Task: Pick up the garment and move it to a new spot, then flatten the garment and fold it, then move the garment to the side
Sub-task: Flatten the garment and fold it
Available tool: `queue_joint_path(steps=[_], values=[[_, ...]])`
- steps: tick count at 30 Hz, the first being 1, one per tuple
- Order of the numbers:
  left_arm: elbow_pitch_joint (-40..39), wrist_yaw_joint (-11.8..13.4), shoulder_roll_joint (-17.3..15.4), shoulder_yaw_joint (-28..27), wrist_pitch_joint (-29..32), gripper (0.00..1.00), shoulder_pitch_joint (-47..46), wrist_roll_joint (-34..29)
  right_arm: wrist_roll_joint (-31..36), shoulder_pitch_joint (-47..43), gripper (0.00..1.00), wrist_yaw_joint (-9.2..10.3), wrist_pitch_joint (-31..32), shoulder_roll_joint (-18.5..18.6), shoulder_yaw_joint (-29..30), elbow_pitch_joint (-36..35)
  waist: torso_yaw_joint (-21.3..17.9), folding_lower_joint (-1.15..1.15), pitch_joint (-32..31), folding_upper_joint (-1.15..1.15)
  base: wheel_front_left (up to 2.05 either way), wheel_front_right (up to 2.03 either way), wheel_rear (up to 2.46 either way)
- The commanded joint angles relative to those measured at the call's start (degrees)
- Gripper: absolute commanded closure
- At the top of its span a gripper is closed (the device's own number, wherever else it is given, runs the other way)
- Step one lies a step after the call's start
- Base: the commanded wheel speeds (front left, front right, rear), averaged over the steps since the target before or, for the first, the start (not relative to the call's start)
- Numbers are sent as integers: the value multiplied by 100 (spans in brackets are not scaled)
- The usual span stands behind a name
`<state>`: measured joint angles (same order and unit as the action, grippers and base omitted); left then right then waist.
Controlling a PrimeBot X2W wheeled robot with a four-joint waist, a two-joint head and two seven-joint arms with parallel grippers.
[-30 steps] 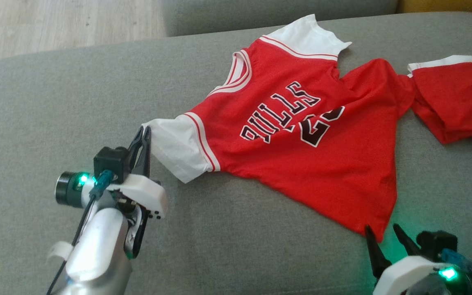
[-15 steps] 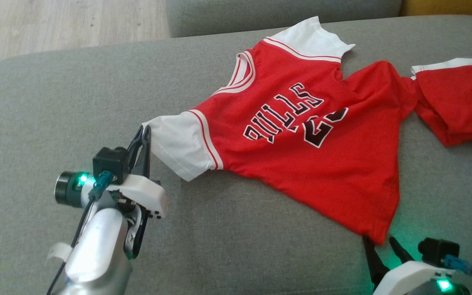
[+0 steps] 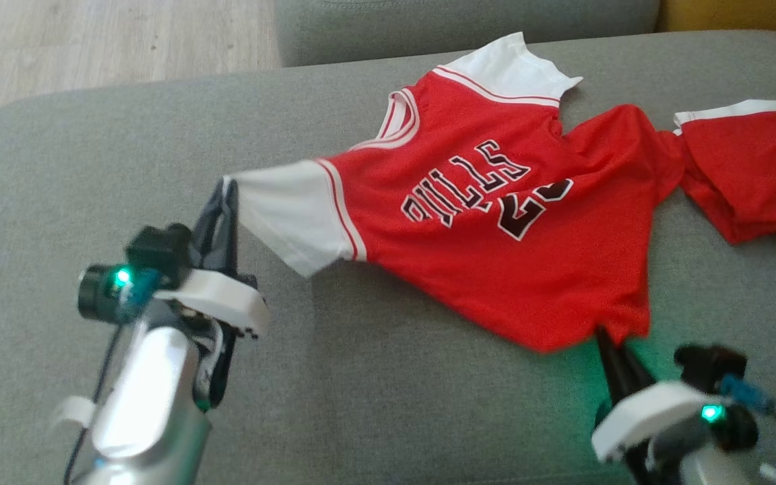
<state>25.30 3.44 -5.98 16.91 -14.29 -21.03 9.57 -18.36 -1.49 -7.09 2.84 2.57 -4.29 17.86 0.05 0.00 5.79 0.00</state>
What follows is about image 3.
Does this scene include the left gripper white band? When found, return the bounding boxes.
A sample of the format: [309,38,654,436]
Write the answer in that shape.
[156,179,271,338]

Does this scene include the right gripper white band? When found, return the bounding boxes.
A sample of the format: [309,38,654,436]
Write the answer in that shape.
[591,327,733,463]

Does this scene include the red basketball jersey white sleeves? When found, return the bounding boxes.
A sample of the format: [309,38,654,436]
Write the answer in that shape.
[223,32,685,354]

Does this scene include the right black cable teal connector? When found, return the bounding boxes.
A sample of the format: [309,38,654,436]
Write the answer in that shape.
[720,374,776,474]

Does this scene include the yellow upholstered backrest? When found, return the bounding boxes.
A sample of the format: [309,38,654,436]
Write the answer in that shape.
[654,0,776,44]

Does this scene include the long grey sofa cushion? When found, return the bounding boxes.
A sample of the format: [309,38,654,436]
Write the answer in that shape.
[273,0,661,68]

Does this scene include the large grey sofa seat cushion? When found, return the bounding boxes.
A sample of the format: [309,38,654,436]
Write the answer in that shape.
[0,30,776,485]

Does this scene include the red shorts white hem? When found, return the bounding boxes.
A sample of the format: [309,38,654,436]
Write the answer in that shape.
[673,100,776,245]

